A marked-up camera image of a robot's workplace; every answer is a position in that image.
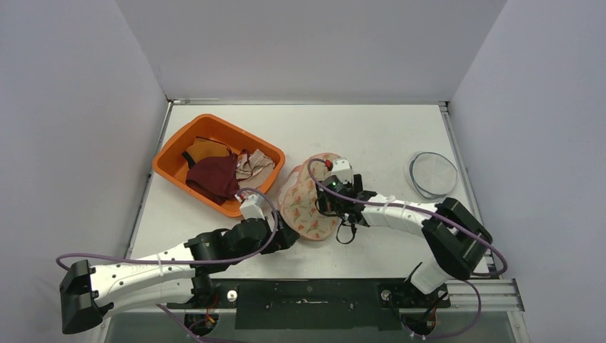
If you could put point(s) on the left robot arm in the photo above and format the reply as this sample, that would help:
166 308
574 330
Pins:
180 275

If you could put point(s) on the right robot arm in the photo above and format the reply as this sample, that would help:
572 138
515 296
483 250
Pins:
456 239

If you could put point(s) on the floral padded bra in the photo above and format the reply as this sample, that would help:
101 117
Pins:
297 203

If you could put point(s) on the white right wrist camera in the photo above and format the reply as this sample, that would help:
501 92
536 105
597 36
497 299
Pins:
340 171

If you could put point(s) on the orange plastic tub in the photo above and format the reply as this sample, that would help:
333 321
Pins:
173 166

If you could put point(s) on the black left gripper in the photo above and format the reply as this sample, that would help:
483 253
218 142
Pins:
284 237

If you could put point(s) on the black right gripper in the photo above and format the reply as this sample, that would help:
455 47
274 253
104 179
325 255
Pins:
329 201

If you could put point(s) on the beige crumpled garment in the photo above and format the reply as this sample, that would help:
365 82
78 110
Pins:
253 169

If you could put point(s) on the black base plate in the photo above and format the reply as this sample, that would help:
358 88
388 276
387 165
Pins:
319 303

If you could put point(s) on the dark red bra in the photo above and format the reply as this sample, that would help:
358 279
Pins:
214 176

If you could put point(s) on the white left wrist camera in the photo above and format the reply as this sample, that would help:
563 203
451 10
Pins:
251 206

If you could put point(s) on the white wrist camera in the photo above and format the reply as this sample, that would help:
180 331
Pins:
251 206
340 171

